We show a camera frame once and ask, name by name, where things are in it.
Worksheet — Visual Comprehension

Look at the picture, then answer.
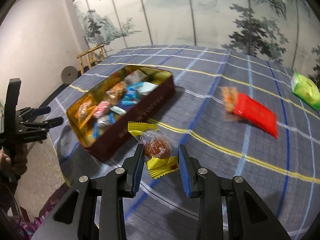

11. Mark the red snack packet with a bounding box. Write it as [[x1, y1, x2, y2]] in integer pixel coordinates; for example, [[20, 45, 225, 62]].
[[233, 93, 278, 139]]

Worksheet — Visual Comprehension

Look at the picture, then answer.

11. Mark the bamboo wooden rack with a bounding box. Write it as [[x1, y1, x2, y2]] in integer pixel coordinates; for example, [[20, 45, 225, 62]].
[[76, 44, 106, 75]]

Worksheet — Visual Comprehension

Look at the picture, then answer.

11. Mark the peanut snack packet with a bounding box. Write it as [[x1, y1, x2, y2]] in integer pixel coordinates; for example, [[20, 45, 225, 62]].
[[104, 81, 127, 105]]

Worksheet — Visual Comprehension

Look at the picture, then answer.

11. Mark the painted landscape folding screen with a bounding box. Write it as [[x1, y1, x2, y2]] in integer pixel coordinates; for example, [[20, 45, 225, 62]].
[[72, 0, 319, 77]]

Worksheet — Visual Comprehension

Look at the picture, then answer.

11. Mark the grey square snack packet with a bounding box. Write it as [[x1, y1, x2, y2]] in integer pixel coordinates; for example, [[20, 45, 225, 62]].
[[124, 69, 147, 86]]

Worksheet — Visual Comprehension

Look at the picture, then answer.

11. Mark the white blue tissue pack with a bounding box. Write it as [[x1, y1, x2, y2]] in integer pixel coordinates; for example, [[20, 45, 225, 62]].
[[137, 82, 158, 96]]

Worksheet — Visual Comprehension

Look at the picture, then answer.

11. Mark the round grey stone disc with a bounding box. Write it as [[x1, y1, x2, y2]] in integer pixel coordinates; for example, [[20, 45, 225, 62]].
[[61, 66, 78, 85]]

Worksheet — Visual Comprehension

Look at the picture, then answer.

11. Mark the blue jelly snack packet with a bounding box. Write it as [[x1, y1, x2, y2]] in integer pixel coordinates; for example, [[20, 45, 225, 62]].
[[121, 82, 143, 106]]

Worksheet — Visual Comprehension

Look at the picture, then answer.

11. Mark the orange snack packet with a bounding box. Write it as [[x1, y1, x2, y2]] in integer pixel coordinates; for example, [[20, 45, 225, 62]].
[[75, 99, 97, 129]]

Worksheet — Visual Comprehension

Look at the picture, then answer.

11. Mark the clear blue-edged candy wrapper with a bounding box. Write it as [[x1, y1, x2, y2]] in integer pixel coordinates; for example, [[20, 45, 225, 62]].
[[93, 112, 116, 139]]

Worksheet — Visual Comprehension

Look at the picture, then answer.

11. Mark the yellow date snack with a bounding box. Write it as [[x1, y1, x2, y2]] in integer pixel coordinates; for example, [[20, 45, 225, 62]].
[[127, 122, 179, 179]]

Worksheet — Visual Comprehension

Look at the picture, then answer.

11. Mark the green tissue pack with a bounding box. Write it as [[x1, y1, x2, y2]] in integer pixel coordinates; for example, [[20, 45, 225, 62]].
[[291, 72, 320, 111]]

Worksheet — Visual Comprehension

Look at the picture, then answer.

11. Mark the clear orange cracker packet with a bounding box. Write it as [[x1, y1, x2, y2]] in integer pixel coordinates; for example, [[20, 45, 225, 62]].
[[221, 86, 238, 113]]

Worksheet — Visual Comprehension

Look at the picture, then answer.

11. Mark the pink white candy packet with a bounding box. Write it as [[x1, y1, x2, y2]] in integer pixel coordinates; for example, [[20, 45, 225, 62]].
[[93, 100, 112, 119]]

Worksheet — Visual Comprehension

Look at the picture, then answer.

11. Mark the gold and maroon toffee tin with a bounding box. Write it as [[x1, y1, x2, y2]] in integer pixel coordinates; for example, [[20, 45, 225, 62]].
[[67, 65, 175, 162]]

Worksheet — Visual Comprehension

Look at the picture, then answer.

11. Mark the person left hand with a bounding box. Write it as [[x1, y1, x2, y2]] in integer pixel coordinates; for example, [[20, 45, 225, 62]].
[[1, 144, 28, 176]]

